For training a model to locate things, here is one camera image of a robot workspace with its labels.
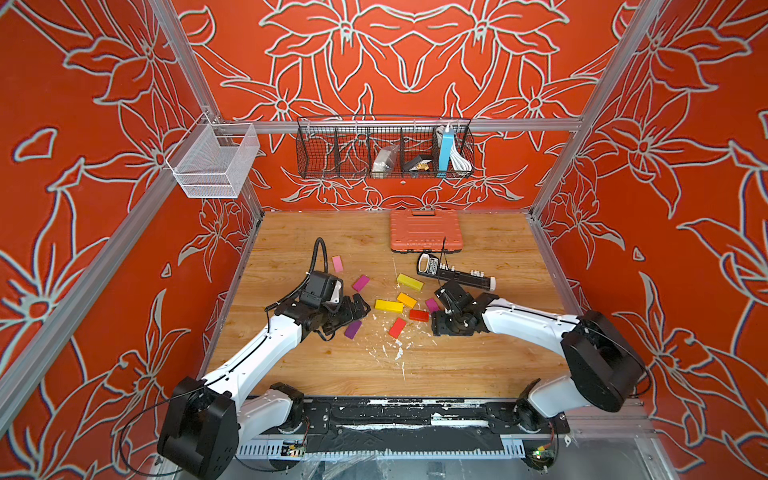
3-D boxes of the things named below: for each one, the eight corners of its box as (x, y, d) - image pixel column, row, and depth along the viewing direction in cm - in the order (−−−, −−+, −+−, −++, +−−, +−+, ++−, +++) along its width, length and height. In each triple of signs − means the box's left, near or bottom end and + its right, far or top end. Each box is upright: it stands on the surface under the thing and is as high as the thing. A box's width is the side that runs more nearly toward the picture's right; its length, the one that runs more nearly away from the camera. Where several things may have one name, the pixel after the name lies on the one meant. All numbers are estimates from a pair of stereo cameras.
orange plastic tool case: (390, 252, 107) (391, 246, 104) (389, 216, 119) (390, 209, 116) (463, 252, 107) (466, 246, 104) (455, 216, 119) (457, 209, 116)
